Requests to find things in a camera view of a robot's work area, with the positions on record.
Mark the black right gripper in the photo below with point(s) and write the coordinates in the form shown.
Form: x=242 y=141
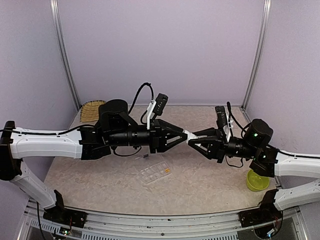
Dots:
x=218 y=145

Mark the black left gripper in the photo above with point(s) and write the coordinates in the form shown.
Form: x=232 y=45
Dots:
x=159 y=143

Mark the clear plastic pill organizer box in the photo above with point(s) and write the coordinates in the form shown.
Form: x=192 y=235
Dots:
x=151 y=167

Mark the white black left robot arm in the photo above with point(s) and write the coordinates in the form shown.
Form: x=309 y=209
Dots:
x=114 y=128

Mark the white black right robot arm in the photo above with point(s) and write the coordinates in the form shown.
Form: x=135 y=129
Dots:
x=266 y=161

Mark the green plastic bowl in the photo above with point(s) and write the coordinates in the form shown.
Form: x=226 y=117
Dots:
x=255 y=182

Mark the woven bamboo tray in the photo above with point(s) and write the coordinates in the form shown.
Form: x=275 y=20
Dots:
x=89 y=112

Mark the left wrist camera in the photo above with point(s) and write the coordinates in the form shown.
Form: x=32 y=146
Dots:
x=155 y=108

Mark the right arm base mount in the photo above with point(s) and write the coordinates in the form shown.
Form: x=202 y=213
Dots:
x=266 y=212

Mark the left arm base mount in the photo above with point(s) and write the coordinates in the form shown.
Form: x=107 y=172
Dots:
x=62 y=215

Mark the aluminium right corner post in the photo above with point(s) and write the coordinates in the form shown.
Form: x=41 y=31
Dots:
x=258 y=53

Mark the aluminium corner post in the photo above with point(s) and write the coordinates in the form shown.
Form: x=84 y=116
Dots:
x=54 y=5
x=258 y=53

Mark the aluminium front frame rail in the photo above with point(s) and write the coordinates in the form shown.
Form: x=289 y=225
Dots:
x=114 y=226

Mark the aluminium left corner post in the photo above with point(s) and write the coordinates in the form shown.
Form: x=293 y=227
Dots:
x=54 y=5

